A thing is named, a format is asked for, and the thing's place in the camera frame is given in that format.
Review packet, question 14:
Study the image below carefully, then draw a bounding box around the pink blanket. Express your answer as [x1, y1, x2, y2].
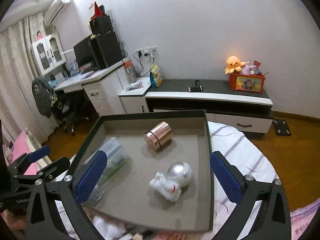
[2, 129, 41, 166]

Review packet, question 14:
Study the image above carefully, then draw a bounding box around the beige window curtain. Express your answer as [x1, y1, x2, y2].
[1, 12, 59, 143]

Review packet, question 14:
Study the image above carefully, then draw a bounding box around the clear plastic swab box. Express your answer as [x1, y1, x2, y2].
[85, 137, 131, 206]

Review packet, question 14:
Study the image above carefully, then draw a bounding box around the black office chair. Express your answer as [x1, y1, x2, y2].
[50, 91, 89, 136]

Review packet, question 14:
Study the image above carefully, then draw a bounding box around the dark jacket on chair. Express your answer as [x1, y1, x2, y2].
[31, 77, 59, 118]

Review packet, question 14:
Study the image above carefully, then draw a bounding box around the striped white bed quilt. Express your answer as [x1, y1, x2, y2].
[53, 121, 281, 240]

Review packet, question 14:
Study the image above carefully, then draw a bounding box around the pink box with black rim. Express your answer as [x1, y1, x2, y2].
[68, 110, 214, 232]

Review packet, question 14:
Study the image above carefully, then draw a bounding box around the black floor scale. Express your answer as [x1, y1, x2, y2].
[272, 119, 291, 137]

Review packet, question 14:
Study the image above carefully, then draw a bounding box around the white glass door cabinet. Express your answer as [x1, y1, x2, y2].
[32, 33, 67, 76]

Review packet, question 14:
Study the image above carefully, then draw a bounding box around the white computer desk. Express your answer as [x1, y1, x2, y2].
[54, 58, 129, 116]

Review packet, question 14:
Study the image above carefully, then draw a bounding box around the white astronaut figurine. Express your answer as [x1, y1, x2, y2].
[149, 162, 193, 203]

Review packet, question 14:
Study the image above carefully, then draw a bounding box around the black white tv cabinet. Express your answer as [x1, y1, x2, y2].
[145, 80, 273, 134]

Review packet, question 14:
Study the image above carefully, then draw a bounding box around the white small side cabinet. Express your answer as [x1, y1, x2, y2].
[119, 77, 151, 114]

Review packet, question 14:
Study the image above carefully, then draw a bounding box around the black computer monitor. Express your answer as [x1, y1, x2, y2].
[73, 36, 97, 69]

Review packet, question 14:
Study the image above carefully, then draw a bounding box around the orange cap water bottle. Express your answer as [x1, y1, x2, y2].
[124, 61, 137, 83]

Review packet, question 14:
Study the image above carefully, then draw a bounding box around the black computer tower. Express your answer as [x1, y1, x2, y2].
[90, 31, 124, 69]

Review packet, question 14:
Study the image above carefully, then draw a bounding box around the orange toy storage box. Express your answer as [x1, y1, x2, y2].
[228, 73, 265, 94]

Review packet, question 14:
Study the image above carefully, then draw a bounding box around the white air conditioner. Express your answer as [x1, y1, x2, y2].
[43, 0, 71, 26]

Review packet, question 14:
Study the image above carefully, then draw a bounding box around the blue yellow snack bag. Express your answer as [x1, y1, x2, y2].
[150, 63, 163, 88]

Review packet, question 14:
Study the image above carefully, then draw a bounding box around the black speaker box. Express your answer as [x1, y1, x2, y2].
[89, 15, 113, 35]

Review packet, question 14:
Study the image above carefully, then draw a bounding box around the black handheld massager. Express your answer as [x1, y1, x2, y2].
[188, 80, 203, 93]

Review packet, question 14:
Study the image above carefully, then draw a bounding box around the red triangular paper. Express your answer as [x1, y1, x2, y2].
[91, 2, 105, 21]

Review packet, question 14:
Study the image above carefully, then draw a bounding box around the orange octopus plush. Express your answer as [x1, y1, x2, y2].
[225, 56, 247, 75]

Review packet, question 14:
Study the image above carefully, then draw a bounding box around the white wall socket strip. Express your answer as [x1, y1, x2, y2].
[137, 46, 158, 56]

